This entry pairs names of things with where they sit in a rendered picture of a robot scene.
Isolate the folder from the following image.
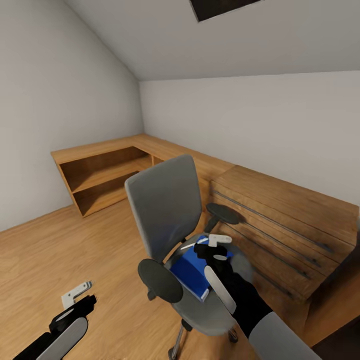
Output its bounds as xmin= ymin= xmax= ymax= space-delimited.
xmin=169 ymin=235 xmax=234 ymax=303

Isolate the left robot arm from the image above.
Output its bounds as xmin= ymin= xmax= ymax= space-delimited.
xmin=13 ymin=281 xmax=97 ymax=360

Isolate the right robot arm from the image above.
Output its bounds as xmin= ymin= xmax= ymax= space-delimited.
xmin=193 ymin=233 xmax=323 ymax=360

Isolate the swivel chair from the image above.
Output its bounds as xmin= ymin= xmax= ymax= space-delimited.
xmin=124 ymin=154 xmax=254 ymax=360

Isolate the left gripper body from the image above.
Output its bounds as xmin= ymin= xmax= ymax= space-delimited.
xmin=51 ymin=295 xmax=94 ymax=326

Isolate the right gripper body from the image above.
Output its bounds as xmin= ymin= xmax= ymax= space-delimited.
xmin=197 ymin=242 xmax=227 ymax=259

